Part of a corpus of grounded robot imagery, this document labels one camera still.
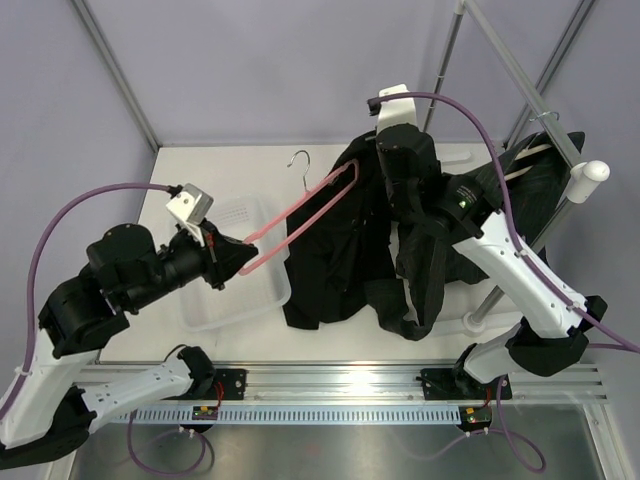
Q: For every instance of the dark striped shirt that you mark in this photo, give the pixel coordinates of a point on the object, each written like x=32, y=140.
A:
x=410, y=305

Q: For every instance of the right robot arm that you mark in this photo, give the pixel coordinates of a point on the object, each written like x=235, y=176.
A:
x=439, y=213

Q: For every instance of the clear plastic basket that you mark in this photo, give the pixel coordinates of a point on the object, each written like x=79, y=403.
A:
x=244, y=297

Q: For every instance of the black shirt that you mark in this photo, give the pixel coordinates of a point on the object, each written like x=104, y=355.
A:
x=330, y=263

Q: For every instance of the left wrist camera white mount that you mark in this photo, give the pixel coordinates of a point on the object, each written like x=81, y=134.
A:
x=188, y=208

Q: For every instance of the wooden hanger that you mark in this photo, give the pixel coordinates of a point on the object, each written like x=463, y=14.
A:
x=525, y=160

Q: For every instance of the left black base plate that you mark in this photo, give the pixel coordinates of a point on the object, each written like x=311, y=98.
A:
x=231, y=382

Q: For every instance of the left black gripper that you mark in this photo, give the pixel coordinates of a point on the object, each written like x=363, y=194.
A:
x=224, y=256

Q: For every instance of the aluminium rail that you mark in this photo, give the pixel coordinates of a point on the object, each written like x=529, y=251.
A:
x=397, y=383

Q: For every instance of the white slotted cable duct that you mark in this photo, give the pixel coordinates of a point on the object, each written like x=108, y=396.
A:
x=299, y=415

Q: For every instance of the metal clothes rack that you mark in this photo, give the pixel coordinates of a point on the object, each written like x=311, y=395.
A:
x=536, y=110

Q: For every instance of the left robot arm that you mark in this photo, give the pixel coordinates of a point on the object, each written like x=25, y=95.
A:
x=52, y=416

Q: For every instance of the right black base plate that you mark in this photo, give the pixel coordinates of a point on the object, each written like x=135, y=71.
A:
x=450, y=384

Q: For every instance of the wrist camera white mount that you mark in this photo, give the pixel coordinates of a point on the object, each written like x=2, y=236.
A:
x=188, y=208
x=393, y=112

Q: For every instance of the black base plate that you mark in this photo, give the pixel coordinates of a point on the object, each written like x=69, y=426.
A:
x=231, y=382
x=450, y=384

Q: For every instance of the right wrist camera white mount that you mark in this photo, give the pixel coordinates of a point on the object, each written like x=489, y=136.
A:
x=393, y=112

